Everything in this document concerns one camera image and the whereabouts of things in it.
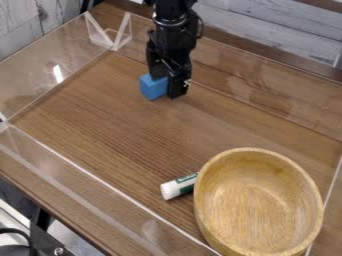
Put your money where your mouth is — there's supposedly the white green glue stick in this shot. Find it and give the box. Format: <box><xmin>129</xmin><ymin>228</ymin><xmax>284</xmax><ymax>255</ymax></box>
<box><xmin>161</xmin><ymin>173</ymin><xmax>198</xmax><ymax>200</ymax></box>

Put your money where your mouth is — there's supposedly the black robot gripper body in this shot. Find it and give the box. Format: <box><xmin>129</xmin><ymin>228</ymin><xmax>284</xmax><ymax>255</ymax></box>
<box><xmin>146</xmin><ymin>16</ymin><xmax>201</xmax><ymax>72</ymax></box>

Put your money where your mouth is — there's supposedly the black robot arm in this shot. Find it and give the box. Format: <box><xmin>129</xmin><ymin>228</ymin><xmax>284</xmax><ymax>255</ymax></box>
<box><xmin>146</xmin><ymin>0</ymin><xmax>201</xmax><ymax>99</ymax></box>

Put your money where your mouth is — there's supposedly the blue rectangular block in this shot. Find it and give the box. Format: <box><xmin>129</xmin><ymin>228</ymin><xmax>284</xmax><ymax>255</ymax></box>
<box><xmin>139</xmin><ymin>74</ymin><xmax>169</xmax><ymax>100</ymax></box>

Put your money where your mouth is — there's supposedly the black cable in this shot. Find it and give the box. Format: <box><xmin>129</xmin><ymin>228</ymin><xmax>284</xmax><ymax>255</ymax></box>
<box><xmin>0</xmin><ymin>227</ymin><xmax>38</xmax><ymax>256</ymax></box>

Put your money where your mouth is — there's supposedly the clear acrylic front wall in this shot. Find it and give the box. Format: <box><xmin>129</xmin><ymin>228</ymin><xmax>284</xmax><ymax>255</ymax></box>
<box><xmin>0</xmin><ymin>113</ymin><xmax>217</xmax><ymax>256</ymax></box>

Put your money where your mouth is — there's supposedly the clear acrylic corner bracket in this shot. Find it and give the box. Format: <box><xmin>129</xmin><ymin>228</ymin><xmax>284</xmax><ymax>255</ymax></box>
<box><xmin>85</xmin><ymin>12</ymin><xmax>133</xmax><ymax>52</ymax></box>

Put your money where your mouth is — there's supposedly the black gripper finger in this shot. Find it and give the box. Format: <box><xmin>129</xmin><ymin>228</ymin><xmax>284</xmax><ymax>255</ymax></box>
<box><xmin>147</xmin><ymin>51</ymin><xmax>167</xmax><ymax>80</ymax></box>
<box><xmin>167</xmin><ymin>65</ymin><xmax>193</xmax><ymax>99</ymax></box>

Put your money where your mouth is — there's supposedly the light brown wooden bowl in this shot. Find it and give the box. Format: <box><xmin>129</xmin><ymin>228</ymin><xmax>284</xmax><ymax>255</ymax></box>
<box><xmin>194</xmin><ymin>147</ymin><xmax>324</xmax><ymax>256</ymax></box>

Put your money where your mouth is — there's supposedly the black metal table frame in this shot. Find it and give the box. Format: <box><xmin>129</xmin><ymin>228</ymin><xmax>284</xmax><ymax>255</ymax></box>
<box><xmin>0</xmin><ymin>176</ymin><xmax>78</xmax><ymax>256</ymax></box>

